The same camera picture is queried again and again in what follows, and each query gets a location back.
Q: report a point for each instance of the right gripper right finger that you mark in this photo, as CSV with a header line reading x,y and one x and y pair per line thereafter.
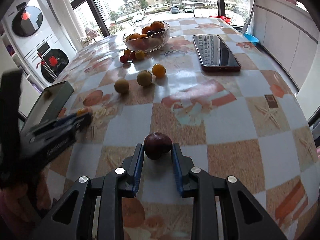
x,y
243,217

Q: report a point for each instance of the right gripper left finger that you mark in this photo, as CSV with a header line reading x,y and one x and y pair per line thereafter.
x,y
73,214

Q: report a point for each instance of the orange kumquat fruit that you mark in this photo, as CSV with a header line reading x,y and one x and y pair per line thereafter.
x,y
84,110

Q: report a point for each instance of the dark red plum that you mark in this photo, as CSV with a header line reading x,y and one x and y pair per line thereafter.
x,y
156,145

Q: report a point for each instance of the tan round fruit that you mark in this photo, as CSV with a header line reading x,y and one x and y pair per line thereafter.
x,y
121,86

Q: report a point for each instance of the brown round fruit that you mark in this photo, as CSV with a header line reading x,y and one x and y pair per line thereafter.
x,y
144,78

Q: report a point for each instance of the small orange tangerine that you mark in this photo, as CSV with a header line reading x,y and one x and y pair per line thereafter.
x,y
158,71

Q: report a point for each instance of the olive round fruit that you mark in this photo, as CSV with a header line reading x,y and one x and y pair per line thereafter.
x,y
47,94

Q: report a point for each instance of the green open storage box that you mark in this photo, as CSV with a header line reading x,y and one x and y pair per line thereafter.
x,y
47,110

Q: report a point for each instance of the white washing machine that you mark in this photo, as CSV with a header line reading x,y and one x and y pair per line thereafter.
x,y
40,47

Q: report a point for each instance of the red cherry tomato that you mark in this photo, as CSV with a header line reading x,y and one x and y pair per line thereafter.
x,y
133,55
123,59

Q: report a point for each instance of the orange small fruit by bowl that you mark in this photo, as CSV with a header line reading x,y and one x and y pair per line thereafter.
x,y
127,52

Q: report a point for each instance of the yellow small fruit by bowl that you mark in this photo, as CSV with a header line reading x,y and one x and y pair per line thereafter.
x,y
140,55

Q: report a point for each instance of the glass fruit bowl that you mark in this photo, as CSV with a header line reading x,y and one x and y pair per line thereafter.
x,y
149,43

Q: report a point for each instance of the smartphone in red case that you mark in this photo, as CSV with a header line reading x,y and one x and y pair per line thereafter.
x,y
214,55

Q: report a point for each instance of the blue plastic basin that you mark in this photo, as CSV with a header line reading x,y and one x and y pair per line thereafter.
x,y
251,38

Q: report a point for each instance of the white cabinet counter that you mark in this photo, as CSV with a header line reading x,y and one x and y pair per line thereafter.
x,y
289,34

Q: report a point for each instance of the red plastic bucket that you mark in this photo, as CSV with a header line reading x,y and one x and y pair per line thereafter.
x,y
224,18

